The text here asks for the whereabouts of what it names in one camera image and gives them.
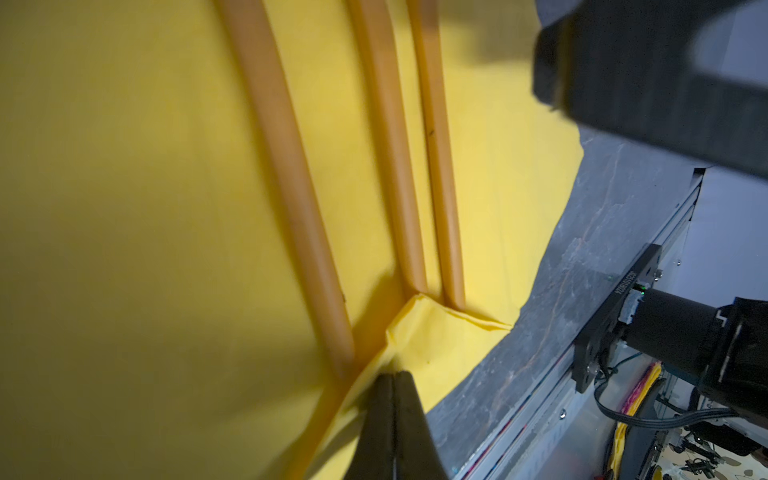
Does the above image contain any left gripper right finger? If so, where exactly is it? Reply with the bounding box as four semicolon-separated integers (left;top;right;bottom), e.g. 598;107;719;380
394;371;448;480

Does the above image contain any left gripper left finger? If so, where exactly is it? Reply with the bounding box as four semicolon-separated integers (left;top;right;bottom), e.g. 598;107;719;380
343;374;395;480

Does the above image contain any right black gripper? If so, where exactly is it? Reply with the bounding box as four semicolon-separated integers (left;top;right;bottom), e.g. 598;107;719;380
532;1;767;178

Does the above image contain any yellow paper napkin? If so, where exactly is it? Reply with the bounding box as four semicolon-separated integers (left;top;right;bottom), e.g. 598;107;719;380
1;1;583;479

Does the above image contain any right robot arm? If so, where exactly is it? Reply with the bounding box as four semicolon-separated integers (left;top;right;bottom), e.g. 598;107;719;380
533;1;767;430

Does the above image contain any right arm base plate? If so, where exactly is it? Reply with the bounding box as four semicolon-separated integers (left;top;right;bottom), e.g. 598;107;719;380
571;244;662;394

